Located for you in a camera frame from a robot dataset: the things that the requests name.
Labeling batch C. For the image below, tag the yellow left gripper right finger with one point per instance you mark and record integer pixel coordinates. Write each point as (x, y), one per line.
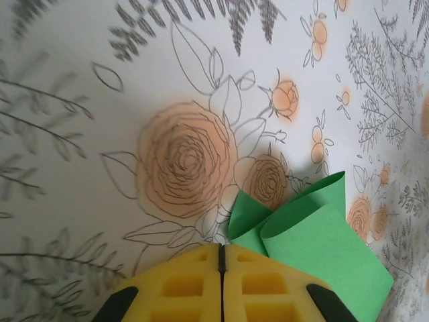
(285, 295)

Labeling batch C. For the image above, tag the green paper sheet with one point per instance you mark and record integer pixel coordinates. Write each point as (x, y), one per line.
(301, 241)

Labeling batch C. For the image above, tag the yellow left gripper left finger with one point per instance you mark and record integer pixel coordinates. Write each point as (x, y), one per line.
(161, 292)

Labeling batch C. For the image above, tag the floral patterned table cover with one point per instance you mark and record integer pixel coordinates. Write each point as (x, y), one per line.
(100, 151)

